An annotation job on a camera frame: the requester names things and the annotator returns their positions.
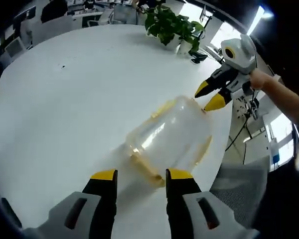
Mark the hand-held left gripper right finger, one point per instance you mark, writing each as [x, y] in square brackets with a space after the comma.
[177, 206]

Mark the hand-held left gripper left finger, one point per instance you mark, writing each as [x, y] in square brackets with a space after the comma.
[102, 206]

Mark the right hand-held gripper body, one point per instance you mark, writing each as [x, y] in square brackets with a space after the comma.
[241, 54]

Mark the clear plastic buckle container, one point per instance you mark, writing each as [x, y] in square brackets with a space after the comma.
[169, 134]

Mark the ceiling light strip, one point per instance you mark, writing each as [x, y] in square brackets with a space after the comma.
[259, 17]

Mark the white plant pot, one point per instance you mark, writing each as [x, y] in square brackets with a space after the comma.
[182, 48]

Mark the grey mesh office chair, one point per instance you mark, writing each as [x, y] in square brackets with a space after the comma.
[241, 184]

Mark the green potted plant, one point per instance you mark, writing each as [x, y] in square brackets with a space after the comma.
[169, 22]

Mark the white office chair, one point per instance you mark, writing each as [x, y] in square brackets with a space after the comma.
[15, 47]
[120, 13]
[52, 28]

